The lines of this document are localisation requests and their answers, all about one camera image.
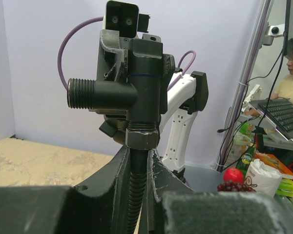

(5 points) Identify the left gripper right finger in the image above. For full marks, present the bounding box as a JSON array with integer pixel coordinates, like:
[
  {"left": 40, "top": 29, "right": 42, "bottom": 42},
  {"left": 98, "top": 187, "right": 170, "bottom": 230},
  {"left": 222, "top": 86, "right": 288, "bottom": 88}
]
[{"left": 146, "top": 150, "right": 293, "bottom": 234}]

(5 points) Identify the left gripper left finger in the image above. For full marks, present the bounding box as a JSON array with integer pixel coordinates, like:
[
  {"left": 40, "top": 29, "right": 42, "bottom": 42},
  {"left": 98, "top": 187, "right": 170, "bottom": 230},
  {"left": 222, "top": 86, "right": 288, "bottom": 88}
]
[{"left": 0, "top": 147, "right": 130, "bottom": 234}]

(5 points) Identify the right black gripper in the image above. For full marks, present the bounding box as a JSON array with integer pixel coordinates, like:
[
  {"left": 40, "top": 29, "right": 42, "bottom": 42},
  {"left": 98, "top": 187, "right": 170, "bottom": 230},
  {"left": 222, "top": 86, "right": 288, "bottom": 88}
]
[{"left": 96, "top": 29, "right": 175, "bottom": 144}]

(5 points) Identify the black angle valve fitting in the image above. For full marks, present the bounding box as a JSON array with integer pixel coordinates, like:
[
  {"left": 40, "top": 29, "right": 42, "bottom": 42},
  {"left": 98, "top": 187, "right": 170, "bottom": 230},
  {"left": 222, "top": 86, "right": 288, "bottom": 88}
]
[{"left": 67, "top": 36, "right": 163, "bottom": 151}]

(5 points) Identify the black shower hose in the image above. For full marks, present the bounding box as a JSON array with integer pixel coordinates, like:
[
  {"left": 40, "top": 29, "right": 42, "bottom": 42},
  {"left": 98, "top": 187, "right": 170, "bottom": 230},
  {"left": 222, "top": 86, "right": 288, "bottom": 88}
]
[{"left": 126, "top": 147, "right": 147, "bottom": 234}]

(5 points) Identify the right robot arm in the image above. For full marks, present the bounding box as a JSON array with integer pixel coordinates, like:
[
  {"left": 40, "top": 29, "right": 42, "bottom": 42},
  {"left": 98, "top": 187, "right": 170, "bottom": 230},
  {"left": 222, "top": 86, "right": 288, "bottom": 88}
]
[{"left": 159, "top": 50, "right": 209, "bottom": 183}]

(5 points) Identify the red small object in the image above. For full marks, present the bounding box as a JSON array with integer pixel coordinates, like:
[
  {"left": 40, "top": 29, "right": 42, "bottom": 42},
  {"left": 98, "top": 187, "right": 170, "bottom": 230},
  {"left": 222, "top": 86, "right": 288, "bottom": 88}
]
[{"left": 217, "top": 180, "right": 256, "bottom": 192}]

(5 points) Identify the red apple toy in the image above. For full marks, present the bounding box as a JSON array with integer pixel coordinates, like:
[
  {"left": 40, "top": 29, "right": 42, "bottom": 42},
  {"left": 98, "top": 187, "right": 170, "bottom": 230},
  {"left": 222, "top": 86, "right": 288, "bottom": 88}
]
[{"left": 223, "top": 168, "right": 244, "bottom": 183}]

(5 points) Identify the green drink bottle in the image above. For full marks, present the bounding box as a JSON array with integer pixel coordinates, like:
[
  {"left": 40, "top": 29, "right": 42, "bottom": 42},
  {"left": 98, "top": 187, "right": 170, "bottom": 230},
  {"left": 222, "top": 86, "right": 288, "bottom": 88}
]
[{"left": 236, "top": 145, "right": 256, "bottom": 175}]

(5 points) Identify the toilet paper roll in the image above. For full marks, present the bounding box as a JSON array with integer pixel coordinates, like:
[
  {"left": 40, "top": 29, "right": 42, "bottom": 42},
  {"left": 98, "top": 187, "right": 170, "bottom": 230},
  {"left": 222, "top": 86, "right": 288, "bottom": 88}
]
[{"left": 244, "top": 159, "right": 282, "bottom": 197}]

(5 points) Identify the orange book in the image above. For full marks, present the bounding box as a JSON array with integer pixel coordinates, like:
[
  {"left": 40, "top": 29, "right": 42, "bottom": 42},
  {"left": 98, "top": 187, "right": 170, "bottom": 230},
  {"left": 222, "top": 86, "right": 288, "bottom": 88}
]
[{"left": 254, "top": 152, "right": 293, "bottom": 180}]

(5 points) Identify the black keyboard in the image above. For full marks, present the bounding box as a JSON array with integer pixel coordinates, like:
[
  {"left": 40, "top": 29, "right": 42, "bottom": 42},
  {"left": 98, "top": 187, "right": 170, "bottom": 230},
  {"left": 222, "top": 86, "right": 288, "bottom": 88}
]
[{"left": 258, "top": 99, "right": 293, "bottom": 133}]

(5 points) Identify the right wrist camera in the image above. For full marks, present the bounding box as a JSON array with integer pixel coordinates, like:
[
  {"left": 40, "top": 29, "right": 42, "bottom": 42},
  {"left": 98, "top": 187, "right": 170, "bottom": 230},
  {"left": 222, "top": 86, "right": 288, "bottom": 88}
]
[{"left": 105, "top": 0, "right": 150, "bottom": 38}]

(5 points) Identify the aluminium rail frame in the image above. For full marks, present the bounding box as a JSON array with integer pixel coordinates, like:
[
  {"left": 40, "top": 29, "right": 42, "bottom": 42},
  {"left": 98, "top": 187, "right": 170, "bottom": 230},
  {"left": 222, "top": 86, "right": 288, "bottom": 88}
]
[{"left": 214, "top": 0, "right": 293, "bottom": 220}]

